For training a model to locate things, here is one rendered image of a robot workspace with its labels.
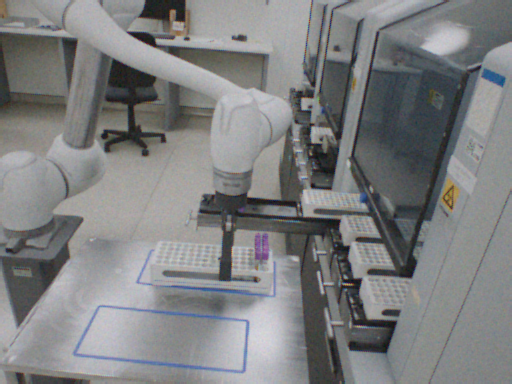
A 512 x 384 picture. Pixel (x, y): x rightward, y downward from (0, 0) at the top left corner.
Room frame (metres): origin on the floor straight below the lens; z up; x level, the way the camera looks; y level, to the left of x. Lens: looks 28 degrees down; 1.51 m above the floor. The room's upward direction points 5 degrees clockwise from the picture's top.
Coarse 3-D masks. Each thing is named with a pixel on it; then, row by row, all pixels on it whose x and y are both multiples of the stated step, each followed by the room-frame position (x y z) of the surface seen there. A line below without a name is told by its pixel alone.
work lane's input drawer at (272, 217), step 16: (208, 208) 1.20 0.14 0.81; (256, 208) 1.25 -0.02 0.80; (272, 208) 1.26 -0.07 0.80; (288, 208) 1.27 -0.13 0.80; (208, 224) 1.17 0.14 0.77; (240, 224) 1.18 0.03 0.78; (256, 224) 1.18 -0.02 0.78; (272, 224) 1.18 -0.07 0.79; (288, 224) 1.18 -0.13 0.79; (304, 224) 1.18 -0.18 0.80; (320, 224) 1.18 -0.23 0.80; (336, 224) 1.19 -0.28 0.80
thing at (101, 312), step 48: (96, 240) 0.95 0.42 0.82; (48, 288) 0.78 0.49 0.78; (96, 288) 0.76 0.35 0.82; (144, 288) 0.77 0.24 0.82; (192, 288) 0.79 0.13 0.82; (288, 288) 0.82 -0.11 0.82; (48, 336) 0.60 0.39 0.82; (96, 336) 0.61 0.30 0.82; (144, 336) 0.63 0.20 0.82; (192, 336) 0.64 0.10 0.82; (240, 336) 0.65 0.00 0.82; (288, 336) 0.66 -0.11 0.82
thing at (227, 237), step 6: (222, 234) 0.78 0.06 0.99; (228, 234) 0.78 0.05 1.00; (222, 240) 0.77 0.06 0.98; (228, 240) 0.78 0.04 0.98; (222, 246) 0.77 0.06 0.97; (228, 246) 0.77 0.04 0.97; (222, 252) 0.77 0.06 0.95; (228, 252) 0.77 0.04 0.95; (222, 258) 0.76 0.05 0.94; (228, 258) 0.76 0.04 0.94
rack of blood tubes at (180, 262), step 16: (160, 256) 0.83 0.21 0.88; (176, 256) 0.83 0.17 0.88; (192, 256) 0.84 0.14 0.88; (208, 256) 0.85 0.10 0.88; (240, 256) 0.86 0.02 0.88; (160, 272) 0.79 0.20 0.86; (176, 272) 0.84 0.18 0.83; (192, 272) 0.85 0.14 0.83; (208, 272) 0.80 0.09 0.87; (240, 272) 0.80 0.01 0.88; (256, 272) 0.80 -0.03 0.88; (272, 272) 0.81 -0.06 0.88; (240, 288) 0.80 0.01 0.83; (256, 288) 0.80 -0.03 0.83
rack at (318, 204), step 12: (312, 192) 1.29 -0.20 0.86; (324, 192) 1.30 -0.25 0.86; (336, 192) 1.30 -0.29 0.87; (312, 204) 1.20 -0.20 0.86; (324, 204) 1.21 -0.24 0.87; (336, 204) 1.22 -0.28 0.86; (348, 204) 1.22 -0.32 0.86; (360, 204) 1.24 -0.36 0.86; (312, 216) 1.20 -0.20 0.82; (324, 216) 1.20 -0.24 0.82; (336, 216) 1.20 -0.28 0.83
